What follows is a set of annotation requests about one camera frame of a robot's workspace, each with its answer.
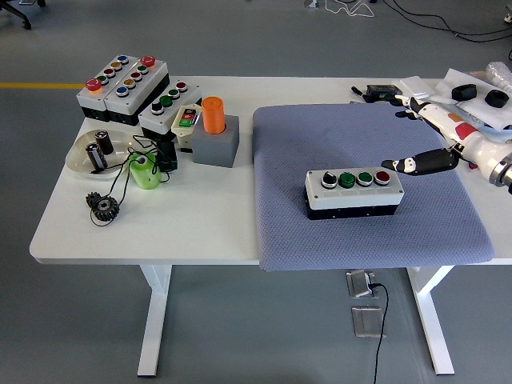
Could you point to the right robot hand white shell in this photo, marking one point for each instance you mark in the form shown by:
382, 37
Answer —
480, 148

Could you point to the four-button control box with selector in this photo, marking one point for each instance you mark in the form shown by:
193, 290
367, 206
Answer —
160, 118
352, 198

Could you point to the five-button box red mushroom button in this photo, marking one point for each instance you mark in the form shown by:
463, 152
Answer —
90, 98
128, 102

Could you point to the small red part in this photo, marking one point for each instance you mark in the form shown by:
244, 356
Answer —
473, 165

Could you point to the bubble wrap roll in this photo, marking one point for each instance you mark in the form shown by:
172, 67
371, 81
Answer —
500, 74

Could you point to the white flat box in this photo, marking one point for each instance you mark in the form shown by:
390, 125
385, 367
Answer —
414, 86

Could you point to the black module green terminal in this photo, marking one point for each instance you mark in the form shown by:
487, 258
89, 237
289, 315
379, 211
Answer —
380, 91

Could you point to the black marker pen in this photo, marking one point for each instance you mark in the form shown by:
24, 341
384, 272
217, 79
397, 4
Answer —
358, 92

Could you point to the white table leg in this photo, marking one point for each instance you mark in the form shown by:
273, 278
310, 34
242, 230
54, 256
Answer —
154, 320
432, 320

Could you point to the grey-blue textured mat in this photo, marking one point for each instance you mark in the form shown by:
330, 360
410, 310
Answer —
300, 136

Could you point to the open metal floor socket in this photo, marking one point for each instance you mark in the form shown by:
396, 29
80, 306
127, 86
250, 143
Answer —
358, 284

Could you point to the closed metal floor plate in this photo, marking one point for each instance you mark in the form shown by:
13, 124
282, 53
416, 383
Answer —
366, 322

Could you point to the grey plastic block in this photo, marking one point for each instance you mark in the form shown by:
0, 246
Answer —
214, 150

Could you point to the orange plastic cylinder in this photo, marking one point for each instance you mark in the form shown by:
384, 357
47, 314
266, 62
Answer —
214, 116

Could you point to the small black box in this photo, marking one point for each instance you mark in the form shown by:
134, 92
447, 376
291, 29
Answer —
167, 160

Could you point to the light green plastic cylinder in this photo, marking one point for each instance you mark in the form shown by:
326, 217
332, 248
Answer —
146, 174

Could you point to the dark brown capacitor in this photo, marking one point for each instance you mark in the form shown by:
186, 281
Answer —
96, 157
105, 144

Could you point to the large black bevel gear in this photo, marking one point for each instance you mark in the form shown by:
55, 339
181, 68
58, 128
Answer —
106, 210

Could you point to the small black bevel gear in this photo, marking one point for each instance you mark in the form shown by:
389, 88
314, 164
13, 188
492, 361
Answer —
91, 198

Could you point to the clear round dish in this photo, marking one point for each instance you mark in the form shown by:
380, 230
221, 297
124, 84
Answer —
78, 156

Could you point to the black office chair base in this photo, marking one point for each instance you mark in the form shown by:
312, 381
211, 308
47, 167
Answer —
18, 14

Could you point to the cream switch red green buttons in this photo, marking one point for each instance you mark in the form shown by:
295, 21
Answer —
180, 129

